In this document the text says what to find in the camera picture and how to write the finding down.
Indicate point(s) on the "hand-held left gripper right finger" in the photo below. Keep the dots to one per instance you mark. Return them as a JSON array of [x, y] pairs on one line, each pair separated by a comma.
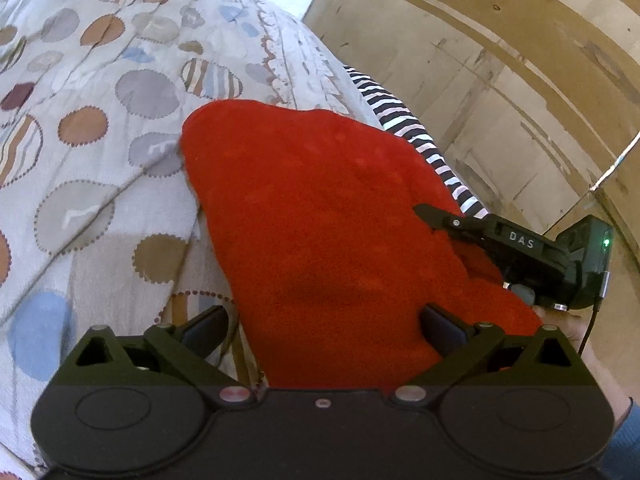
[[442, 332]]

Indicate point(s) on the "red fleece sweater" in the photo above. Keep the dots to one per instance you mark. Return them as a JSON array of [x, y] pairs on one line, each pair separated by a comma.
[[325, 235]]

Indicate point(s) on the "wooden wardrobe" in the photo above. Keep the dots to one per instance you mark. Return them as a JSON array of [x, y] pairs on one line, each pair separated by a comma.
[[500, 60]]

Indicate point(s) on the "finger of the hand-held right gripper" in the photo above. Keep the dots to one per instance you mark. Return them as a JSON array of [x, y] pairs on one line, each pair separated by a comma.
[[450, 222]]

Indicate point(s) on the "black white striped cloth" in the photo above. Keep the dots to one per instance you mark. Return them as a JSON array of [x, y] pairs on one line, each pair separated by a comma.
[[400, 115]]

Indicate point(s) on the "person's right hand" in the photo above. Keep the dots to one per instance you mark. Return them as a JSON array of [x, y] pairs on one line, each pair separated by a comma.
[[600, 375]]

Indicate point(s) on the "dotted printed bedspread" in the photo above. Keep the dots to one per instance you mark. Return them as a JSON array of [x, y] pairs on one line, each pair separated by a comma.
[[100, 160]]

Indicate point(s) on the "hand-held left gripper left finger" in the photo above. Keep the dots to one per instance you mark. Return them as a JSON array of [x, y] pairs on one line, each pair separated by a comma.
[[207, 332]]

